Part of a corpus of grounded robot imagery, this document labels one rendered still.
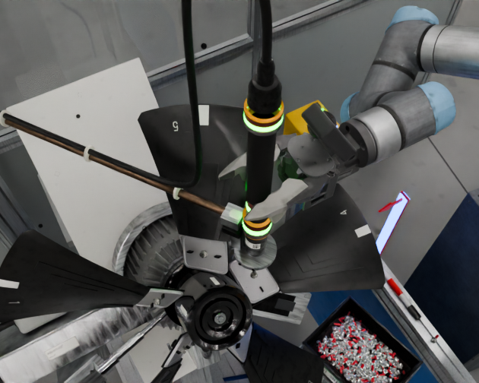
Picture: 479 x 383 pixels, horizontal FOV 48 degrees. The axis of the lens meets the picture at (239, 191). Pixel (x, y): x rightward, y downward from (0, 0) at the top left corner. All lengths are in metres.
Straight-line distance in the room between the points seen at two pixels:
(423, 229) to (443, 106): 1.70
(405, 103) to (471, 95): 2.26
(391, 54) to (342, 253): 0.38
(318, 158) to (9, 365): 0.67
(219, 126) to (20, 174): 0.87
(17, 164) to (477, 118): 2.19
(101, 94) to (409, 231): 1.72
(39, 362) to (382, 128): 0.73
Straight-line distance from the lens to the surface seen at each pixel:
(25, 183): 1.67
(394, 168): 2.65
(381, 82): 0.91
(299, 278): 1.01
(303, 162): 0.73
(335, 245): 1.06
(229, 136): 0.88
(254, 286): 0.99
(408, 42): 0.93
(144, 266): 1.05
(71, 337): 1.07
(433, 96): 0.84
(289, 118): 1.35
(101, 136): 1.08
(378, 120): 0.79
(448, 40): 0.90
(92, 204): 1.11
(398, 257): 2.42
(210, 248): 0.94
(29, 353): 1.08
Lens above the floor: 2.11
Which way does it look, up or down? 58 degrees down
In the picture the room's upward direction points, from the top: straight up
